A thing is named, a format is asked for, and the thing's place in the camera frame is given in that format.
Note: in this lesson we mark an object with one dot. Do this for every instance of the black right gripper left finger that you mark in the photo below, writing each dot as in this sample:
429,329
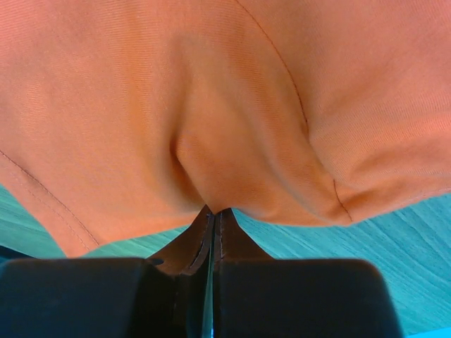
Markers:
187,261

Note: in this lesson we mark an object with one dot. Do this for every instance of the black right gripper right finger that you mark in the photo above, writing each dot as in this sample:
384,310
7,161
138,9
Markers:
236,256

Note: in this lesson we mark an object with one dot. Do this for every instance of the orange t shirt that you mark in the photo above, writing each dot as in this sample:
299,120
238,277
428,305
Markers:
121,119

